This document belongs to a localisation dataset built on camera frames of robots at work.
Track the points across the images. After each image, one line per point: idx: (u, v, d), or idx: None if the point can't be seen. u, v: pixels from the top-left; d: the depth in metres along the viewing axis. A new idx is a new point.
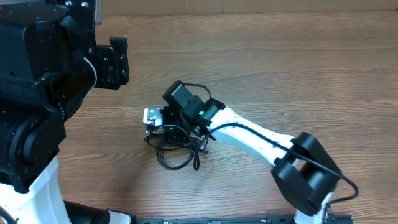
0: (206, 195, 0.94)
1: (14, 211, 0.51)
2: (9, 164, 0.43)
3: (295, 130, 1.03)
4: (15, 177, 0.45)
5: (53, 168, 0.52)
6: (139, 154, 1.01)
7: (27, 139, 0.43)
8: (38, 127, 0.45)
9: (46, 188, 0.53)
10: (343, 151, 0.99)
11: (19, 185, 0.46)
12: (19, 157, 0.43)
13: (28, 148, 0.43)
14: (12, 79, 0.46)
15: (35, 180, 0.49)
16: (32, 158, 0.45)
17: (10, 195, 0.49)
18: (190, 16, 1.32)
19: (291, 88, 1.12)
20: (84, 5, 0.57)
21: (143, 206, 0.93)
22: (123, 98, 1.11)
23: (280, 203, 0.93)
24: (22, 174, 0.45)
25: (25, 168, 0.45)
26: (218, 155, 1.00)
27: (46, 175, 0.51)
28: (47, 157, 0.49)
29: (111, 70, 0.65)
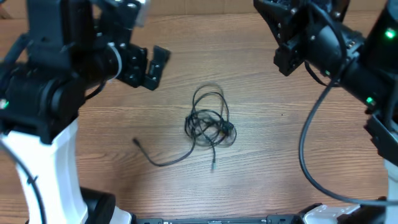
0: (206, 195, 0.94)
1: (35, 167, 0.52)
2: (38, 113, 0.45)
3: (296, 130, 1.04)
4: (43, 127, 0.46)
5: (73, 131, 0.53)
6: (140, 154, 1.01)
7: (55, 94, 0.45)
8: (64, 84, 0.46)
9: (65, 150, 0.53)
10: (344, 151, 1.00)
11: (45, 134, 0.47)
12: (47, 109, 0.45)
13: (56, 102, 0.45)
14: (43, 46, 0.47)
15: (60, 134, 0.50)
16: (60, 112, 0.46)
17: (33, 147, 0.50)
18: (190, 16, 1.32)
19: (291, 88, 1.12)
20: (131, 5, 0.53)
21: (143, 206, 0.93)
22: (123, 98, 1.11)
23: (280, 203, 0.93)
24: (50, 124, 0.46)
25: (52, 119, 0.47)
26: (217, 155, 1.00)
27: (67, 134, 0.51)
28: (68, 119, 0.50)
29: (135, 68, 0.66)
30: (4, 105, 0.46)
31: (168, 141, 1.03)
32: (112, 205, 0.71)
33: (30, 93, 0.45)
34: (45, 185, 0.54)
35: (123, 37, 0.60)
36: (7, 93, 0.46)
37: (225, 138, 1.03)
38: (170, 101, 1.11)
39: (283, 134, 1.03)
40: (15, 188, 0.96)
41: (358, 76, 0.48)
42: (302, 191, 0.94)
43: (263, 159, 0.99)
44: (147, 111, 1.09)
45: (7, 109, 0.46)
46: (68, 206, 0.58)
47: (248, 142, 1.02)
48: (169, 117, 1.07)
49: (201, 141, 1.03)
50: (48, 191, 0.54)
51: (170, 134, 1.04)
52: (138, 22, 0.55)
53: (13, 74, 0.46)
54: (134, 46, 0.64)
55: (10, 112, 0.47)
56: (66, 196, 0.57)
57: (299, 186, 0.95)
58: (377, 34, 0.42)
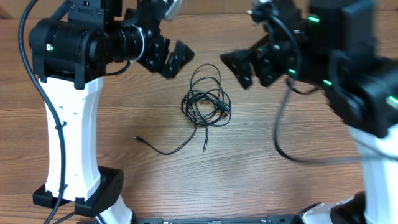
0: (206, 195, 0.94)
1: (65, 114, 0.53)
2: (78, 55, 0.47)
3: (296, 130, 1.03)
4: (79, 68, 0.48)
5: (100, 86, 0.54)
6: (140, 154, 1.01)
7: (92, 43, 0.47)
8: (100, 37, 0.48)
9: (92, 104, 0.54)
10: (343, 151, 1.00)
11: (80, 76, 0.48)
12: (85, 55, 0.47)
13: (93, 50, 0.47)
14: (83, 8, 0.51)
15: (91, 81, 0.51)
16: (95, 60, 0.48)
17: (66, 91, 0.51)
18: (190, 16, 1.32)
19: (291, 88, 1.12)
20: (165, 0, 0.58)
21: (143, 207, 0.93)
22: (124, 98, 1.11)
23: (280, 203, 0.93)
24: (86, 68, 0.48)
25: (88, 63, 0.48)
26: (217, 156, 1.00)
27: (96, 85, 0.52)
28: (98, 71, 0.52)
29: (157, 56, 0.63)
30: (47, 48, 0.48)
31: (172, 140, 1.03)
32: (121, 184, 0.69)
33: (71, 42, 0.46)
34: (71, 135, 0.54)
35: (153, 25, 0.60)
36: (54, 40, 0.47)
37: (225, 138, 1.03)
38: (170, 101, 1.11)
39: (284, 134, 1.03)
40: (15, 188, 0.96)
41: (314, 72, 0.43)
42: (302, 191, 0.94)
43: (263, 160, 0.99)
44: (147, 111, 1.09)
45: (50, 50, 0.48)
46: (87, 168, 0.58)
47: (248, 142, 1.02)
48: (169, 117, 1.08)
49: (201, 141, 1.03)
50: (73, 147, 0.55)
51: (170, 134, 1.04)
52: (168, 15, 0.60)
53: (57, 27, 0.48)
54: (159, 35, 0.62)
55: (52, 56, 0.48)
56: (87, 155, 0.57)
57: (298, 187, 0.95)
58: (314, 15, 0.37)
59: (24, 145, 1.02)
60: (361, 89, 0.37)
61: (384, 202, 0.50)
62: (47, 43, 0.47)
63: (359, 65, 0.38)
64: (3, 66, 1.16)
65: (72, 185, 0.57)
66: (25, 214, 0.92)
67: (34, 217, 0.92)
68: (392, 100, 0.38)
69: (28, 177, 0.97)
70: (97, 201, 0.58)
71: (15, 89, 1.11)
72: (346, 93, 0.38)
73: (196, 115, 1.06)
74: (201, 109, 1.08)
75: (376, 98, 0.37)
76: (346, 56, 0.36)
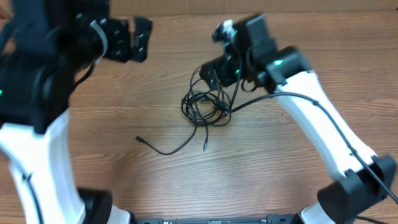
0: (206, 195, 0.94)
1: (30, 165, 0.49)
2: (30, 103, 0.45)
3: (296, 130, 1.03)
4: (35, 114, 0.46)
5: (64, 124, 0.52)
6: (139, 154, 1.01)
7: (45, 82, 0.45)
8: (55, 71, 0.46)
9: (58, 142, 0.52)
10: None
11: (38, 124, 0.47)
12: (39, 98, 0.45)
13: (48, 90, 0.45)
14: (28, 32, 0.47)
15: (51, 125, 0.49)
16: (51, 101, 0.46)
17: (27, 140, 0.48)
18: (191, 16, 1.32)
19: None
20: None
21: (143, 207, 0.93)
22: (124, 98, 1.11)
23: (280, 203, 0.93)
24: (43, 113, 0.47)
25: (45, 108, 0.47)
26: (217, 155, 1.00)
27: (58, 126, 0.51)
28: (60, 108, 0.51)
29: (120, 42, 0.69)
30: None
31: (171, 139, 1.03)
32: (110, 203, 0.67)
33: (23, 83, 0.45)
34: (39, 182, 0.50)
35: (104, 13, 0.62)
36: (5, 84, 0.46)
37: (225, 138, 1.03)
38: (170, 101, 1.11)
39: (284, 134, 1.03)
40: (15, 188, 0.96)
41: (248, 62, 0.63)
42: (301, 191, 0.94)
43: (263, 159, 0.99)
44: (147, 111, 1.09)
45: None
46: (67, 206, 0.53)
47: (248, 142, 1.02)
48: (169, 117, 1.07)
49: (200, 141, 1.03)
50: (42, 192, 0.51)
51: (170, 134, 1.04)
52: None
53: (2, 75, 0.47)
54: (115, 21, 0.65)
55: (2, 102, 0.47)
56: (65, 196, 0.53)
57: (299, 187, 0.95)
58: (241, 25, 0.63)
59: None
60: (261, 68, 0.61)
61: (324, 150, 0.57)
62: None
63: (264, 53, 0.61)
64: None
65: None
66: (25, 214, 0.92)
67: None
68: (278, 61, 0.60)
69: None
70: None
71: None
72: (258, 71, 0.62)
73: (196, 116, 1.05)
74: (201, 109, 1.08)
75: (271, 71, 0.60)
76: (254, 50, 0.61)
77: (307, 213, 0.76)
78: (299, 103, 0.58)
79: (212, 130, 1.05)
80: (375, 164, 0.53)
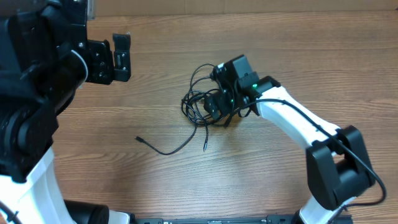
0: (206, 195, 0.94)
1: (14, 204, 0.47)
2: (5, 154, 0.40)
3: None
4: (12, 167, 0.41)
5: (48, 160, 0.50)
6: (139, 154, 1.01)
7: (20, 129, 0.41)
8: (31, 117, 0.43)
9: (43, 182, 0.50)
10: None
11: (17, 174, 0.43)
12: (15, 146, 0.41)
13: (24, 137, 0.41)
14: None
15: (33, 169, 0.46)
16: (28, 148, 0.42)
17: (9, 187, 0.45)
18: (190, 16, 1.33)
19: (291, 87, 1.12)
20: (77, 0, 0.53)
21: (143, 206, 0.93)
22: (124, 98, 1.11)
23: (280, 203, 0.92)
24: (19, 163, 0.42)
25: (21, 157, 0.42)
26: (217, 155, 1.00)
27: (42, 166, 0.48)
28: (41, 151, 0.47)
29: (102, 65, 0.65)
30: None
31: (172, 139, 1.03)
32: (106, 217, 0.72)
33: None
34: (27, 218, 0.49)
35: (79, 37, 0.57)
36: None
37: (225, 138, 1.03)
38: (170, 101, 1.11)
39: (284, 134, 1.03)
40: None
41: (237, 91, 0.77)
42: (301, 191, 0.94)
43: (263, 159, 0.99)
44: (147, 111, 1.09)
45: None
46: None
47: (248, 142, 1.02)
48: (169, 117, 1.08)
49: (200, 141, 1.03)
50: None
51: (170, 134, 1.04)
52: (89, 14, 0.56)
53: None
54: (93, 42, 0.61)
55: None
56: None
57: (299, 187, 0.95)
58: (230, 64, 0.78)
59: None
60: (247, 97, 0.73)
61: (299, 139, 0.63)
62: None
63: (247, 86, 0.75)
64: None
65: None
66: None
67: None
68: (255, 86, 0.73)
69: None
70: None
71: None
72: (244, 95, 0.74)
73: (196, 116, 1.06)
74: (201, 110, 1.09)
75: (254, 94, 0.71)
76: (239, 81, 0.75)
77: (304, 211, 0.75)
78: (271, 105, 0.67)
79: (212, 130, 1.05)
80: (339, 134, 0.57)
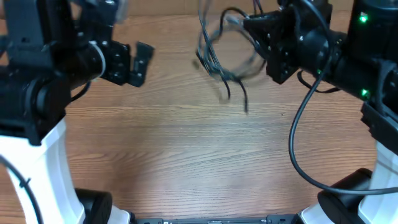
0: (206, 195, 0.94)
1: (27, 169, 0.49)
2: (24, 114, 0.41)
3: (295, 130, 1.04)
4: (29, 127, 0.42)
5: (63, 131, 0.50)
6: (139, 154, 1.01)
7: (40, 93, 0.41)
8: (49, 83, 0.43)
9: (55, 150, 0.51)
10: (343, 151, 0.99)
11: (34, 135, 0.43)
12: (33, 107, 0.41)
13: (42, 101, 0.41)
14: (23, 46, 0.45)
15: (49, 133, 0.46)
16: (46, 112, 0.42)
17: (22, 150, 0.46)
18: (190, 16, 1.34)
19: (291, 88, 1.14)
20: (110, 2, 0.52)
21: (143, 206, 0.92)
22: (124, 98, 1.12)
23: (280, 203, 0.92)
24: (37, 125, 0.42)
25: (39, 119, 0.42)
26: (218, 155, 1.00)
27: (56, 134, 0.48)
28: (55, 119, 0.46)
29: (120, 66, 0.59)
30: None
31: (172, 139, 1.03)
32: (109, 204, 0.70)
33: (15, 92, 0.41)
34: (37, 186, 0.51)
35: (104, 33, 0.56)
36: None
37: (224, 138, 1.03)
38: (170, 101, 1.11)
39: (284, 134, 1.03)
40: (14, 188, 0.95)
41: (346, 71, 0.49)
42: (303, 191, 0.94)
43: (263, 159, 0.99)
44: (147, 111, 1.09)
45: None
46: (63, 205, 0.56)
47: (248, 142, 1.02)
48: (169, 117, 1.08)
49: (201, 141, 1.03)
50: (41, 194, 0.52)
51: (170, 134, 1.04)
52: (120, 17, 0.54)
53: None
54: (117, 43, 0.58)
55: None
56: (61, 198, 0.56)
57: (298, 186, 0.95)
58: (353, 21, 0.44)
59: None
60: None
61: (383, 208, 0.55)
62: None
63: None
64: None
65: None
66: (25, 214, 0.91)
67: None
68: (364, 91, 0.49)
69: None
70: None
71: None
72: (391, 118, 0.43)
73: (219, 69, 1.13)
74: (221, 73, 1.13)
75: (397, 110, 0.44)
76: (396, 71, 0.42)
77: (307, 213, 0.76)
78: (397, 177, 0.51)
79: (212, 130, 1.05)
80: None
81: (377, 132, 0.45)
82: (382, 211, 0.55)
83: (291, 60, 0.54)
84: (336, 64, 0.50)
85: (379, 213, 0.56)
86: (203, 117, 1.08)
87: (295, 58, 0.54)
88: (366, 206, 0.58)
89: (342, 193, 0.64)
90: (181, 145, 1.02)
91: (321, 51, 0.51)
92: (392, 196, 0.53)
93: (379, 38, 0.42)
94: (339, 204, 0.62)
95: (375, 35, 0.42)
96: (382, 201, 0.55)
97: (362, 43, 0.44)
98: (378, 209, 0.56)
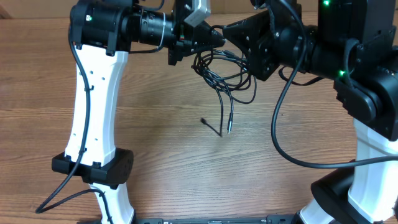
0: (206, 195, 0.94)
1: (95, 78, 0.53)
2: (114, 25, 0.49)
3: (295, 130, 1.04)
4: (112, 36, 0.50)
5: (126, 60, 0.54)
6: (140, 154, 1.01)
7: (124, 19, 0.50)
8: (130, 14, 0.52)
9: (118, 73, 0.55)
10: (343, 151, 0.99)
11: (113, 45, 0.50)
12: (118, 26, 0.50)
13: (126, 24, 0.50)
14: None
15: (122, 50, 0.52)
16: (125, 33, 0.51)
17: (97, 57, 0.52)
18: None
19: (291, 88, 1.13)
20: (188, 7, 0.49)
21: (143, 207, 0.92)
22: (124, 98, 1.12)
23: (280, 203, 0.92)
24: (117, 38, 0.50)
25: (120, 37, 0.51)
26: (218, 156, 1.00)
27: (122, 57, 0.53)
28: (125, 46, 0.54)
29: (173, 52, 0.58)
30: (87, 19, 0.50)
31: (173, 138, 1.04)
32: (130, 165, 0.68)
33: (106, 15, 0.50)
34: (96, 103, 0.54)
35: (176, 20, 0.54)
36: (93, 12, 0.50)
37: (224, 138, 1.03)
38: (170, 101, 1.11)
39: (284, 134, 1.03)
40: (15, 188, 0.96)
41: (322, 59, 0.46)
42: (303, 192, 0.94)
43: (263, 160, 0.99)
44: (147, 111, 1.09)
45: (90, 21, 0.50)
46: (107, 135, 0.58)
47: (248, 142, 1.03)
48: (169, 117, 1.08)
49: (201, 141, 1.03)
50: (95, 116, 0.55)
51: (170, 134, 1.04)
52: (189, 22, 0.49)
53: (95, 5, 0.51)
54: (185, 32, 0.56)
55: (89, 27, 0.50)
56: (109, 130, 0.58)
57: (298, 187, 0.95)
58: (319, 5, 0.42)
59: (24, 145, 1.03)
60: (377, 84, 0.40)
61: (371, 193, 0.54)
62: (87, 14, 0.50)
63: (377, 51, 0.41)
64: (6, 67, 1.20)
65: (92, 149, 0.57)
66: (25, 214, 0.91)
67: (33, 218, 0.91)
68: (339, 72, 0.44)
69: (28, 177, 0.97)
70: (112, 168, 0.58)
71: (17, 91, 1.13)
72: (359, 90, 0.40)
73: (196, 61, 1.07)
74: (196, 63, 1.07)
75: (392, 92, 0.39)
76: (360, 48, 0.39)
77: (305, 211, 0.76)
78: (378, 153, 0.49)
79: (212, 130, 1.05)
80: None
81: (352, 109, 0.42)
82: (368, 195, 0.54)
83: (272, 56, 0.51)
84: (312, 53, 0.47)
85: (365, 197, 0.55)
86: (203, 117, 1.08)
87: (275, 54, 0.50)
88: (354, 191, 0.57)
89: (334, 181, 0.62)
90: (183, 145, 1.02)
91: (296, 46, 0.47)
92: (373, 175, 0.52)
93: (344, 18, 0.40)
94: (329, 190, 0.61)
95: (340, 15, 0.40)
96: (367, 183, 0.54)
97: (329, 27, 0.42)
98: (364, 192, 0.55)
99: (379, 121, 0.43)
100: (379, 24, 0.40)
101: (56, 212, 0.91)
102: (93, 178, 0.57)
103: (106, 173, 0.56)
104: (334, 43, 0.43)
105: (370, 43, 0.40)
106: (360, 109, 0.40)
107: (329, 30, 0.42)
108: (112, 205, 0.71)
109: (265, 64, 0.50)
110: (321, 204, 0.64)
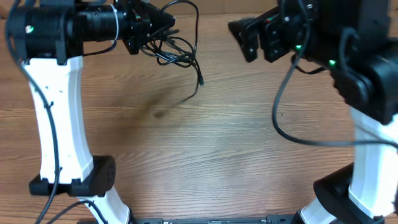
0: (206, 195, 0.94)
1: (53, 93, 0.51)
2: (58, 32, 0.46)
3: (295, 130, 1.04)
4: (60, 44, 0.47)
5: (81, 65, 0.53)
6: (139, 154, 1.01)
7: (68, 23, 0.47)
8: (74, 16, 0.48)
9: (76, 79, 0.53)
10: (344, 151, 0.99)
11: (63, 53, 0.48)
12: (64, 32, 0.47)
13: (71, 29, 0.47)
14: None
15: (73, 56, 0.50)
16: (72, 38, 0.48)
17: (50, 71, 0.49)
18: (191, 17, 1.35)
19: (291, 87, 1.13)
20: None
21: (143, 206, 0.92)
22: (124, 99, 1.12)
23: (280, 203, 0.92)
24: (66, 45, 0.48)
25: (68, 43, 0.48)
26: (217, 155, 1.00)
27: (76, 63, 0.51)
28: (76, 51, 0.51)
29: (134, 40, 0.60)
30: (27, 30, 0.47)
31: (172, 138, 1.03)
32: (112, 170, 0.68)
33: (49, 22, 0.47)
34: (57, 117, 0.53)
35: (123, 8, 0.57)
36: (33, 21, 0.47)
37: (224, 138, 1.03)
38: (170, 101, 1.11)
39: None
40: (15, 188, 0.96)
41: (322, 48, 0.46)
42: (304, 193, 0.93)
43: (263, 160, 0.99)
44: (147, 111, 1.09)
45: (32, 32, 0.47)
46: (78, 147, 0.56)
47: (248, 142, 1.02)
48: (169, 117, 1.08)
49: (200, 141, 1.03)
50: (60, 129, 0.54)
51: (170, 134, 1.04)
52: None
53: (33, 13, 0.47)
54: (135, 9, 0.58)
55: (32, 38, 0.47)
56: (78, 138, 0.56)
57: (299, 187, 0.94)
58: None
59: (25, 145, 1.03)
60: (370, 68, 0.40)
61: (370, 188, 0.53)
62: (26, 25, 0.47)
63: (373, 40, 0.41)
64: (7, 68, 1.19)
65: (67, 166, 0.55)
66: (25, 214, 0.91)
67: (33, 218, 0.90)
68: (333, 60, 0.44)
69: (29, 177, 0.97)
70: (93, 181, 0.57)
71: None
72: (352, 74, 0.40)
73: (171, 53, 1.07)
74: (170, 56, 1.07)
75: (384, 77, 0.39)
76: (356, 35, 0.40)
77: (306, 211, 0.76)
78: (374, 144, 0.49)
79: (212, 130, 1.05)
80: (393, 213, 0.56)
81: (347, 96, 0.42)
82: (367, 190, 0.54)
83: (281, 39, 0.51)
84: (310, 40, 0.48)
85: (364, 192, 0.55)
86: (201, 117, 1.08)
87: (283, 39, 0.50)
88: (354, 188, 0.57)
89: (336, 180, 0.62)
90: (183, 145, 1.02)
91: (299, 32, 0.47)
92: (370, 167, 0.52)
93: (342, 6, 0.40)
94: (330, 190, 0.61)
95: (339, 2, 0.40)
96: (364, 177, 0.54)
97: (330, 15, 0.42)
98: (363, 188, 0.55)
99: (375, 108, 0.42)
100: (375, 14, 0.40)
101: (56, 213, 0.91)
102: (76, 195, 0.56)
103: (87, 188, 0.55)
104: (329, 33, 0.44)
105: (366, 32, 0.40)
106: (355, 93, 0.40)
107: (328, 18, 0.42)
108: (106, 211, 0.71)
109: (272, 46, 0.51)
110: (324, 203, 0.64)
